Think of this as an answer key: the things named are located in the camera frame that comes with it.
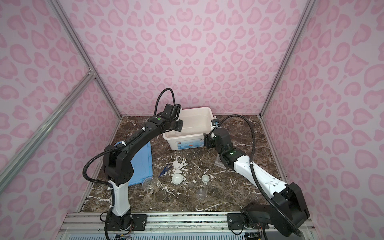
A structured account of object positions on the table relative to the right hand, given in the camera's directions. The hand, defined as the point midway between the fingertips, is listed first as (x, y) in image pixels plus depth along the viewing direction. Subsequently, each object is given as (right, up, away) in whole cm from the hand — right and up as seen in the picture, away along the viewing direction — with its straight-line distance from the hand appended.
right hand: (210, 131), depth 81 cm
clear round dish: (-5, -34, +1) cm, 34 cm away
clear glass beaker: (-33, -28, -1) cm, 43 cm away
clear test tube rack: (+6, -19, +9) cm, 22 cm away
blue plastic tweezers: (-26, -23, +10) cm, 36 cm away
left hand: (-17, +6, +9) cm, 21 cm away
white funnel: (-18, -27, +5) cm, 33 cm away
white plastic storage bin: (-7, +6, +26) cm, 28 cm away
